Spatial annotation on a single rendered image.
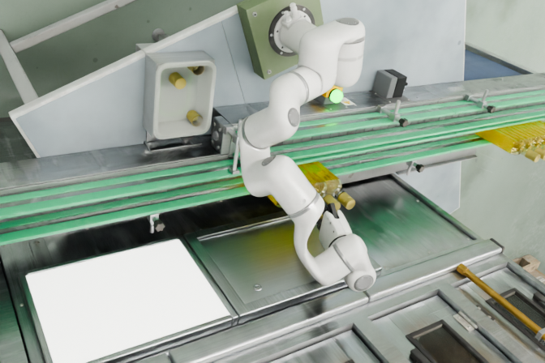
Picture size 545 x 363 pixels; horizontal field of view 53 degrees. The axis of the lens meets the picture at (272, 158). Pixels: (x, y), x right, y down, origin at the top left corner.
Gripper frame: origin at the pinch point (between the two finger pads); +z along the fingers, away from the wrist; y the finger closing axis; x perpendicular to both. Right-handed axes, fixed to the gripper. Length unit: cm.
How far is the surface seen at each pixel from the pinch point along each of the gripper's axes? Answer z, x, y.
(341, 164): 31.8, -21.0, -3.9
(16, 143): 69, 85, -15
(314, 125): 27.5, -6.0, 13.1
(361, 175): 38, -34, -13
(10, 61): 65, 84, 17
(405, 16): 55, -46, 42
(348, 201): 3.3, -9.9, 0.9
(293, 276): -11.2, 9.9, -12.6
